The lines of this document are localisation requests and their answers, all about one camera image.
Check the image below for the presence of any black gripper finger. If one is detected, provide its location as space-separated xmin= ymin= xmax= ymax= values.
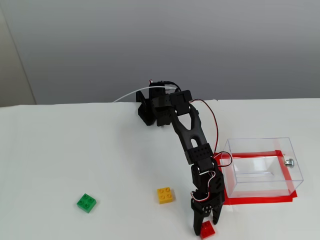
xmin=211 ymin=207 xmax=222 ymax=225
xmin=190 ymin=199 xmax=213 ymax=236

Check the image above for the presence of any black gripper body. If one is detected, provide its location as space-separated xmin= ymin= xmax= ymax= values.
xmin=190 ymin=172 xmax=225 ymax=211

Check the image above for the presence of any red lego brick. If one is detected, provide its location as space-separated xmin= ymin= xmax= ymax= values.
xmin=199 ymin=220 xmax=216 ymax=240

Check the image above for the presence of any yellow lego brick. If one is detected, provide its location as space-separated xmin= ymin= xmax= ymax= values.
xmin=156 ymin=186 xmax=175 ymax=205

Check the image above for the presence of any transparent plastic box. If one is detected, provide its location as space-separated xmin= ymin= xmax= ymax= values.
xmin=219 ymin=136 xmax=305 ymax=199

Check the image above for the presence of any green lego brick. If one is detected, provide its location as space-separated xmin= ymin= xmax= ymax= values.
xmin=76 ymin=193 xmax=98 ymax=214

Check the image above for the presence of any silver metal cam lock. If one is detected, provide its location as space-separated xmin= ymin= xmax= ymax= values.
xmin=282 ymin=154 xmax=296 ymax=169

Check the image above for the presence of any black table clamp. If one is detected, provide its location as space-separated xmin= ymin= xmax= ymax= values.
xmin=135 ymin=90 xmax=151 ymax=126

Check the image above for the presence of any red white black servo cable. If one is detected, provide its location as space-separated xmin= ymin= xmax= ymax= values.
xmin=189 ymin=99 xmax=233 ymax=168
xmin=190 ymin=170 xmax=218 ymax=202

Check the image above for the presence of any red tape frame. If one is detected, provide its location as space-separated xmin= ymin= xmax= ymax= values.
xmin=212 ymin=149 xmax=298 ymax=206

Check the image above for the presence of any black power cable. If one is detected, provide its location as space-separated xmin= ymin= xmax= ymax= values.
xmin=159 ymin=79 xmax=182 ymax=93

